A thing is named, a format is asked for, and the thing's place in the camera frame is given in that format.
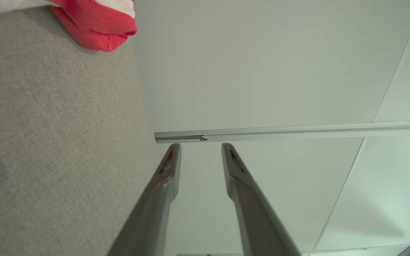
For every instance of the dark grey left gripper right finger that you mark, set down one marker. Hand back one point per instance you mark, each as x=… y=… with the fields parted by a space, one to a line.
x=255 y=220

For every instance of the red shorts with white stripes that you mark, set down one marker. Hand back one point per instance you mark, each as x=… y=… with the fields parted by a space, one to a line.
x=94 y=30

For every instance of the grey aluminium wall post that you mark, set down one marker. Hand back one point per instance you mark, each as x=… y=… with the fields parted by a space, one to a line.
x=297 y=131

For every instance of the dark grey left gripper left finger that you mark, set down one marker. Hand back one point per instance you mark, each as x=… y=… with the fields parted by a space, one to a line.
x=155 y=213

